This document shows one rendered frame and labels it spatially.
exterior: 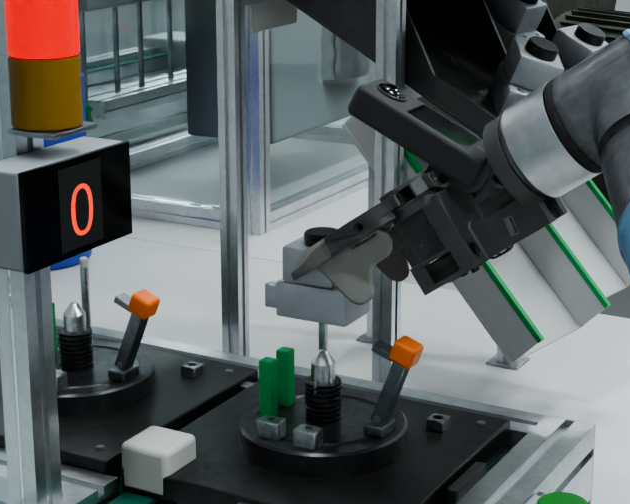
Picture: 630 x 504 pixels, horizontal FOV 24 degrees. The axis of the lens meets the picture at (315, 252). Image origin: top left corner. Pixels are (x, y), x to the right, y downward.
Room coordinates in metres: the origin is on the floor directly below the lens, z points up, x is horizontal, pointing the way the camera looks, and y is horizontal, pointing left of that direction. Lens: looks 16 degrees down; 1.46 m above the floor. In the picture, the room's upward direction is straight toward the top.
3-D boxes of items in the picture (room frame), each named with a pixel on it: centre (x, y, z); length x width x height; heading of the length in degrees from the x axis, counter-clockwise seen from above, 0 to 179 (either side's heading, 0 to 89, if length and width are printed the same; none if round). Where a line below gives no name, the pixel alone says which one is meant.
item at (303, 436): (1.07, 0.01, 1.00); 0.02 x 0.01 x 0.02; 61
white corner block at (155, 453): (1.08, 0.13, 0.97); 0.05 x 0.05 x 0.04; 61
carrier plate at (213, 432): (1.12, -0.01, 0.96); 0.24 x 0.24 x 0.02; 61
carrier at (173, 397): (1.24, 0.22, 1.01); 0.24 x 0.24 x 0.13; 61
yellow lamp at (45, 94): (1.01, 0.19, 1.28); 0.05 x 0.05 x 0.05
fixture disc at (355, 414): (1.12, -0.01, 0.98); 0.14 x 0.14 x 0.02
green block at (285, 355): (1.15, 0.03, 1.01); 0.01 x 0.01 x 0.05; 61
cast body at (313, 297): (1.12, 0.00, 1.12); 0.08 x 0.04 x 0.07; 61
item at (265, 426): (1.09, 0.04, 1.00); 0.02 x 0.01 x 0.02; 61
